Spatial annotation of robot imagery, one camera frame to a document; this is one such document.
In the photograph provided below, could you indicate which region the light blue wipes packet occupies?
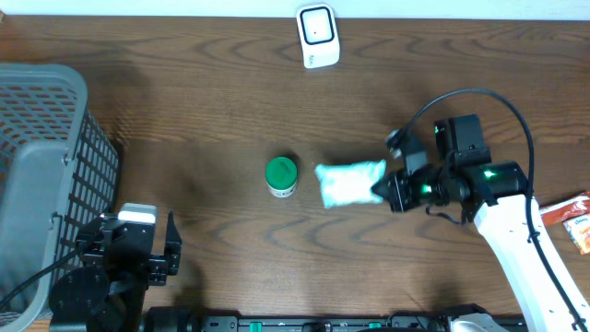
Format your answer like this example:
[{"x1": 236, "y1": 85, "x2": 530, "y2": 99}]
[{"x1": 314, "y1": 160, "x2": 387, "y2": 209}]

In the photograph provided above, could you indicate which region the green lid jar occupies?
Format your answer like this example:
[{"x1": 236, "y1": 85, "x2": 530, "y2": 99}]
[{"x1": 265, "y1": 157, "x2": 298, "y2": 198}]

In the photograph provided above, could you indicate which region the red Top chocolate bar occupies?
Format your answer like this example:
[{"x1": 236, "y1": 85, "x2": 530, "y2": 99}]
[{"x1": 539, "y1": 191, "x2": 589, "y2": 226}]

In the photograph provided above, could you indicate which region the small orange snack box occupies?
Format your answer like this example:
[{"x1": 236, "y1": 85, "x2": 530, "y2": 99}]
[{"x1": 563, "y1": 214, "x2": 590, "y2": 255}]

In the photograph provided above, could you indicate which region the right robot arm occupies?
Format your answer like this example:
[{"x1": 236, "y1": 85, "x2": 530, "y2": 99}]
[{"x1": 372, "y1": 114, "x2": 589, "y2": 331}]

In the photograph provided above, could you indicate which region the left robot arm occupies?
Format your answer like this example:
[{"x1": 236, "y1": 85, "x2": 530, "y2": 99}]
[{"x1": 49, "y1": 213, "x2": 183, "y2": 331}]

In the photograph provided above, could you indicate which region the white barcode scanner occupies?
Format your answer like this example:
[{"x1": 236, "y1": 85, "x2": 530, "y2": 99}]
[{"x1": 296, "y1": 4, "x2": 340, "y2": 69}]

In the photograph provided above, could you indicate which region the grey plastic basket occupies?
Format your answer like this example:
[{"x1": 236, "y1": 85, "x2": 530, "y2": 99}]
[{"x1": 0, "y1": 63, "x2": 120, "y2": 332}]

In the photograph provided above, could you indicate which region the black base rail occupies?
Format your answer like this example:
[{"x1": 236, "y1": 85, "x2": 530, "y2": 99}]
[{"x1": 137, "y1": 303, "x2": 529, "y2": 332}]

